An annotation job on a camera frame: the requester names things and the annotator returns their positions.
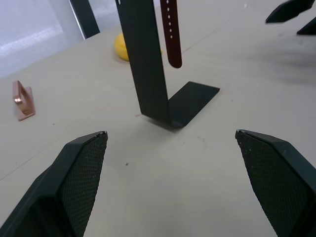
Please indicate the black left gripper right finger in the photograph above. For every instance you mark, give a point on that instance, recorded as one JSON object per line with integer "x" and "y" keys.
{"x": 279, "y": 177}

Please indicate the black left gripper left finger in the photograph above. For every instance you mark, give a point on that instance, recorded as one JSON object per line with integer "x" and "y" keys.
{"x": 61, "y": 187}

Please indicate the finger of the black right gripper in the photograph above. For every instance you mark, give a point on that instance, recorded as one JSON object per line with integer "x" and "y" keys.
{"x": 286, "y": 12}
{"x": 308, "y": 28}

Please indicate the rose gold watch stand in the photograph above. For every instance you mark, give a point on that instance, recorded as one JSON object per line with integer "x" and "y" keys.
{"x": 22, "y": 101}

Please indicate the yellow round object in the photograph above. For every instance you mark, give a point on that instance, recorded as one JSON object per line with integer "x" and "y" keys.
{"x": 121, "y": 47}

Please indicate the dark vertical post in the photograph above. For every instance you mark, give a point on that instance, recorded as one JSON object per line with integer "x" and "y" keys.
{"x": 85, "y": 17}

